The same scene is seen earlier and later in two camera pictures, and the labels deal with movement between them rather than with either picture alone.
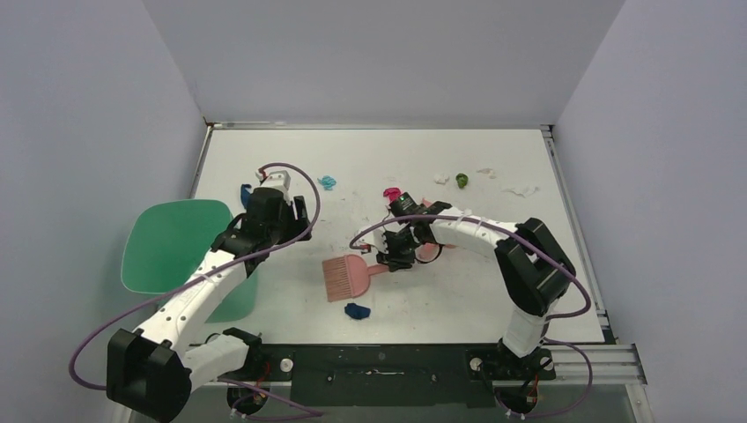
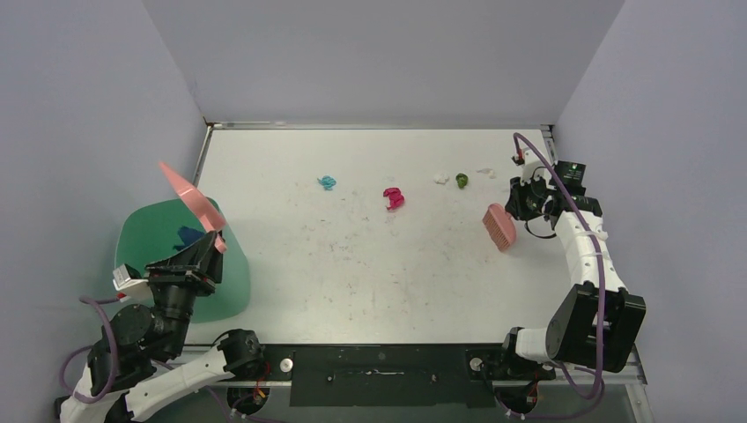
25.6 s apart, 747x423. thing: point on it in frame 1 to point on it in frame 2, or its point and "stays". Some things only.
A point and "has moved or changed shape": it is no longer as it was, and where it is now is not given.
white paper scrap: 441,179 stays
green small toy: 462,180 stays
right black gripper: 398,248 to 521,199
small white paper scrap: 488,171 stays
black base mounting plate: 395,374 stays
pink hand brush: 349,277 has moved or changed shape
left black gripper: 296,224 to 199,265
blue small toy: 357,312 to 188,235
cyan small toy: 328,181 stays
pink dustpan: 429,253 to 200,204
